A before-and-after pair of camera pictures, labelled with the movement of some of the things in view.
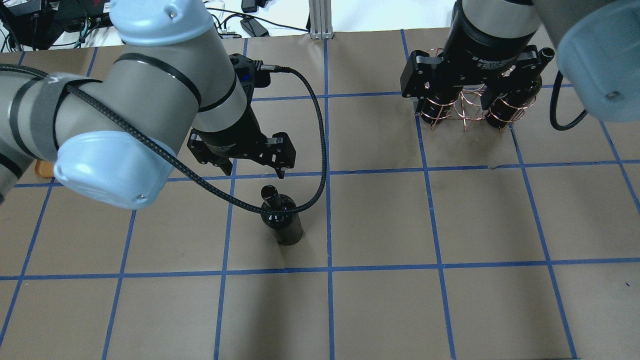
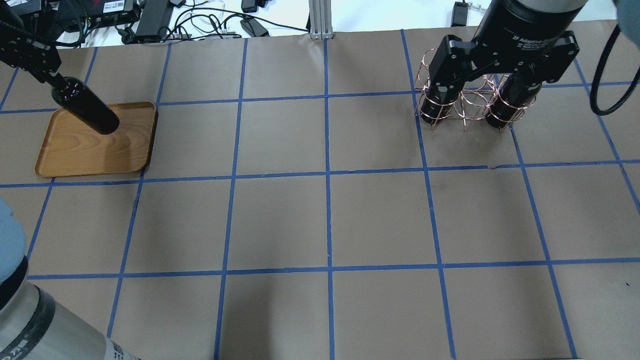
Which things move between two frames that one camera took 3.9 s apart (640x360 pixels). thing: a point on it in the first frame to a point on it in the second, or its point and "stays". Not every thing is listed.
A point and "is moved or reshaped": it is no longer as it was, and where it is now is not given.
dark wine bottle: [521, 95] stays
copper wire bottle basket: [467, 104] stays
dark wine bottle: [438, 108] stays
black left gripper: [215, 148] to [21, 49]
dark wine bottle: [287, 227] is moved or reshaped
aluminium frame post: [320, 19] stays
